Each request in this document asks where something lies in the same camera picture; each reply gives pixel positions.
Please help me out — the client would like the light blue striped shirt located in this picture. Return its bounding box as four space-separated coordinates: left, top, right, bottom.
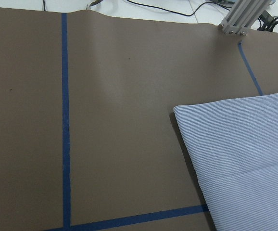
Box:
174 93 278 231

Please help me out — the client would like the black cable on desk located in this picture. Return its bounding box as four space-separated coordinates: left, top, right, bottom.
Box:
126 0 233 17

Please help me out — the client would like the aluminium frame post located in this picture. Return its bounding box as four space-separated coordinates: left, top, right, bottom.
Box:
219 0 271 36

